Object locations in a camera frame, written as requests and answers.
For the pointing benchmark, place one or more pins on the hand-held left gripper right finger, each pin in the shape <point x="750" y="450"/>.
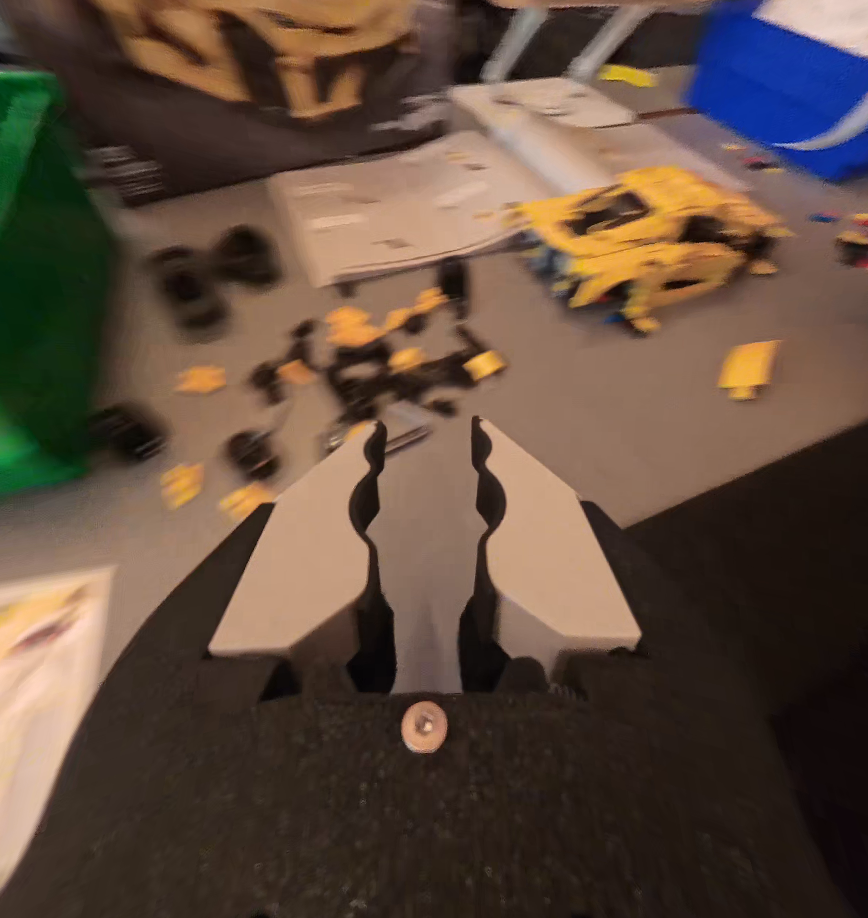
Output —
<point x="556" y="574"/>

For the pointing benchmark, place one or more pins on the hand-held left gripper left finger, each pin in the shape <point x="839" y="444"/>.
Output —
<point x="297" y="574"/>

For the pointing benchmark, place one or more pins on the yellow brick panel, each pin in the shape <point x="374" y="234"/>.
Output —
<point x="749" y="366"/>

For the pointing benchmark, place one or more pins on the grey desk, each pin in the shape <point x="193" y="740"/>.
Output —
<point x="620" y="430"/>

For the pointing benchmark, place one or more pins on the black wheel rim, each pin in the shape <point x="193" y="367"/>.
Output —
<point x="253" y="455"/>

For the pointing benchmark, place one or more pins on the small black wheel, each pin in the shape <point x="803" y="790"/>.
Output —
<point x="129" y="430"/>

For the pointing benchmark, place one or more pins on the pile of black yellow parts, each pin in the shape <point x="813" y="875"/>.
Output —
<point x="376" y="366"/>

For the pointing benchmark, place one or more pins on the black rubber tyre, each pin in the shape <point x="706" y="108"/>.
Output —
<point x="454" y="287"/>
<point x="247" y="254"/>
<point x="190" y="287"/>

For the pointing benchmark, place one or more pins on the yellow brick car model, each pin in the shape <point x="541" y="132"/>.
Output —
<point x="649" y="244"/>

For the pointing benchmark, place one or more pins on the instruction booklet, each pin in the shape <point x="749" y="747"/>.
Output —
<point x="391" y="208"/>

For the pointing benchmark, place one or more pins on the green storage bin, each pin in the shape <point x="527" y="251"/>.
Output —
<point x="25" y="287"/>

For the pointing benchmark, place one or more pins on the pile of small coloured pins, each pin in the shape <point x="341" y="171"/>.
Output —
<point x="864" y="244"/>

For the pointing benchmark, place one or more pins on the yellow tape strip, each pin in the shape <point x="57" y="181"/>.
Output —
<point x="626" y="75"/>

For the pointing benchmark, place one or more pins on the toy car box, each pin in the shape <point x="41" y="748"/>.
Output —
<point x="226" y="57"/>

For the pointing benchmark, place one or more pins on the blue storage bin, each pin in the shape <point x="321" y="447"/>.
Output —
<point x="778" y="86"/>

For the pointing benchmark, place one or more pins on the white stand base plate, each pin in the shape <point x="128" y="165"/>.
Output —
<point x="548" y="104"/>

